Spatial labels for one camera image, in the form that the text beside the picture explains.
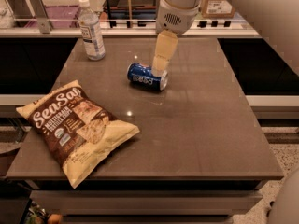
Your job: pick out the metal railing post left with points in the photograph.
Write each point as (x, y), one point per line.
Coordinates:
(39, 11)

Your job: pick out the purple tray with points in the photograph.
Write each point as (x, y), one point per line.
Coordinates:
(60, 17)

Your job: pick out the sea salt tortilla chips bag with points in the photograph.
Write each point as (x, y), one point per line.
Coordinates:
(79, 132)

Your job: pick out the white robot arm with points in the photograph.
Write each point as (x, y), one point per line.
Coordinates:
(277, 22)

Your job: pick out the black frame crate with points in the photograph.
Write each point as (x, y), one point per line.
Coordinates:
(129, 12)

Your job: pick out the clear plastic water bottle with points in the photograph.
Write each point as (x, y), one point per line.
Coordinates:
(89, 25)

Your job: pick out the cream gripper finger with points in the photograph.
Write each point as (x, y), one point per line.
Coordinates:
(166, 45)

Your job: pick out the blue pepsi can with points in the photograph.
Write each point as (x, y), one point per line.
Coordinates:
(141, 75)

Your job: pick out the cardboard box with label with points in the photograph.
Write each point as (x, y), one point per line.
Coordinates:
(216, 9)

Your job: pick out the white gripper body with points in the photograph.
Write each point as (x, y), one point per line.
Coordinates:
(176, 19)

